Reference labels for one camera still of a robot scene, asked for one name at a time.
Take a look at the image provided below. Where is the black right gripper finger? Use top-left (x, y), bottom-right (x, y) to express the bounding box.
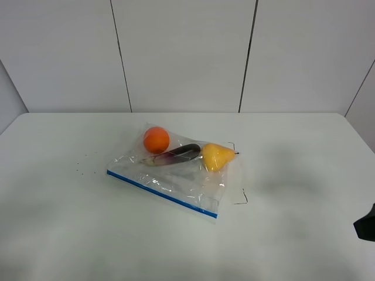
top-left (353, 204), bottom-right (375, 242)

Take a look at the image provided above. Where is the clear zip bag blue zipper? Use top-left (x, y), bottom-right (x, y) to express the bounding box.
top-left (106, 123), bottom-right (239, 219)

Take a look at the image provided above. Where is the purple eggplant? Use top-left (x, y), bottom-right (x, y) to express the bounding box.
top-left (140, 143), bottom-right (201, 167)

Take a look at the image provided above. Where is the orange fruit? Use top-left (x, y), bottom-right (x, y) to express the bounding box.
top-left (143, 126), bottom-right (170, 154)

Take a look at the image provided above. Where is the yellow pear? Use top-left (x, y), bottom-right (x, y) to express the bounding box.
top-left (201, 143), bottom-right (239, 172)

